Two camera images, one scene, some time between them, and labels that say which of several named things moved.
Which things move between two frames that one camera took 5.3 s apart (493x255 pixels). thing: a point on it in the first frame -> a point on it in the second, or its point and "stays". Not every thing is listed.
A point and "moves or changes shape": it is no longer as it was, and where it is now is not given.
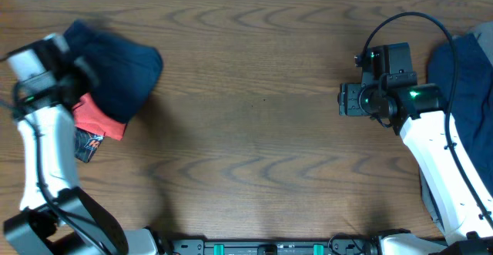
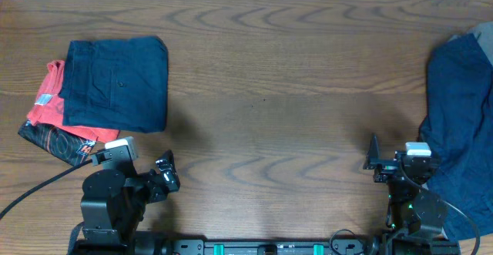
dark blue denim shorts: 125,73 moves or changes shape
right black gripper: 349,98 -> 385,169
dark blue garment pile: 472,114 stays
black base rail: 347,246 stays
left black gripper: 81,76 -> 155,183
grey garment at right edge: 484,35 stays
